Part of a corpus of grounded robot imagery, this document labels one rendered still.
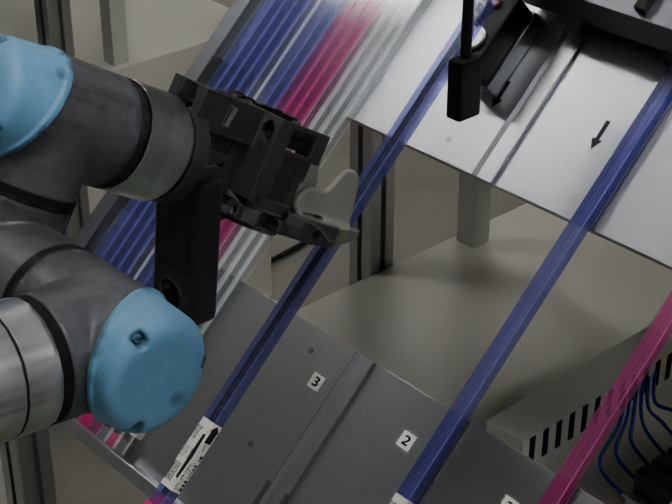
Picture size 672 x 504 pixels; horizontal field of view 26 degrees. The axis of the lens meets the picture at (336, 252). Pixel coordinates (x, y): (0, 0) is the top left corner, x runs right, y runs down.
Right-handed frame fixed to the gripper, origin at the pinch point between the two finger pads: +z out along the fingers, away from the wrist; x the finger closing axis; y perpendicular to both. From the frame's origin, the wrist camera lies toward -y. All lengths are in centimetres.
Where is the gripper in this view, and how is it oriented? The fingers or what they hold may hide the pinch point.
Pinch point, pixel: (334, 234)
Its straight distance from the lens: 113.3
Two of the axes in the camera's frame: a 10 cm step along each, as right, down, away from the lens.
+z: 6.3, 1.8, 7.6
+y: 4.0, -9.1, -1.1
